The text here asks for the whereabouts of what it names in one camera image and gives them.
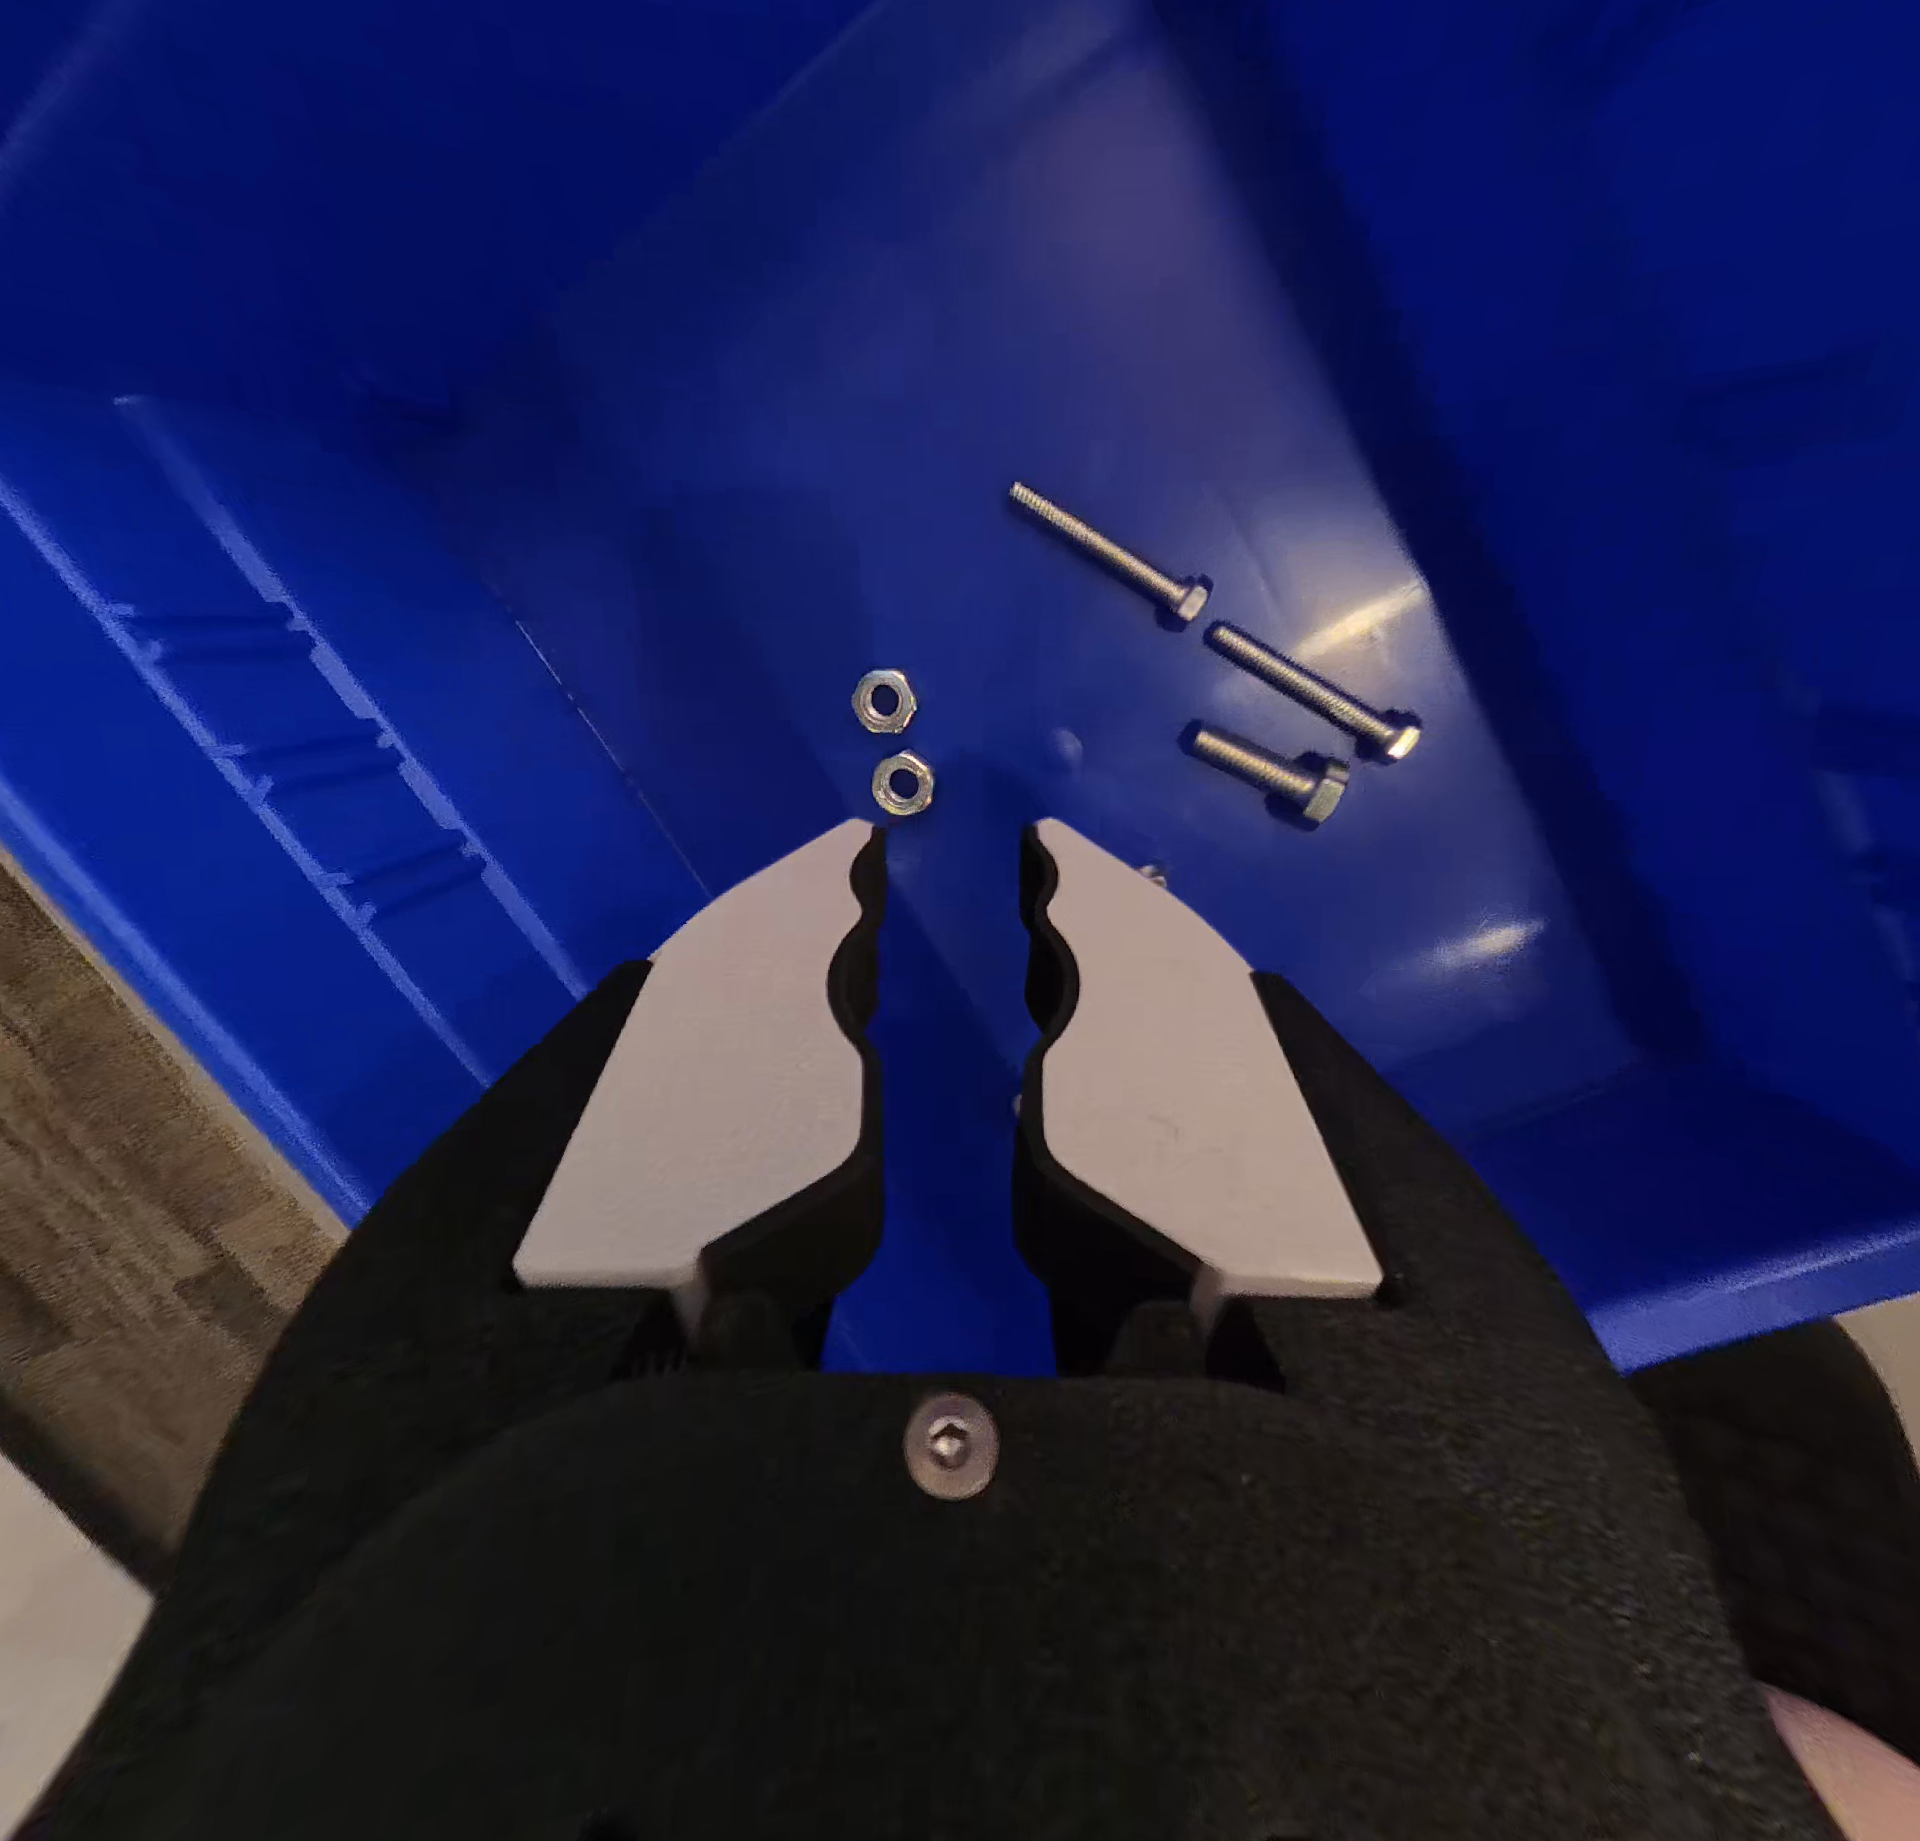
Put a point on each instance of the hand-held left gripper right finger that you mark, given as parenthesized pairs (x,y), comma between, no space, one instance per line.
(1202,1122)

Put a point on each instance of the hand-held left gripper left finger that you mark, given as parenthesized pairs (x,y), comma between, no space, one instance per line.
(705,1108)

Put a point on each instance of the blue plastic bin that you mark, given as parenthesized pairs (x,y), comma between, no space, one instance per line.
(599,297)

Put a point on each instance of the short thin steel bolt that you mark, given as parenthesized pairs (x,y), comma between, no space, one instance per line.
(1259,768)

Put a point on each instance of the long thin steel bolt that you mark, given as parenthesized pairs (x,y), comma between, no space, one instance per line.
(1304,689)
(1111,554)

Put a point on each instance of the padded chair armrest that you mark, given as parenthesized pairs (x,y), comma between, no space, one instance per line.
(1800,1495)

